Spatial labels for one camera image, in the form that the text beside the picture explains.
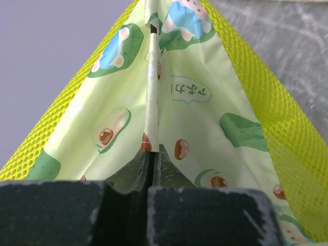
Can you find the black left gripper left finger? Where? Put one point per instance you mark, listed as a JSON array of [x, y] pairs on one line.
[[76, 212]]

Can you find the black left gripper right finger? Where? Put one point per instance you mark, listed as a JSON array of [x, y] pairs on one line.
[[178, 213]]

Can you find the green patterned pet tent fabric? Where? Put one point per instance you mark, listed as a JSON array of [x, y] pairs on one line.
[[197, 88]]

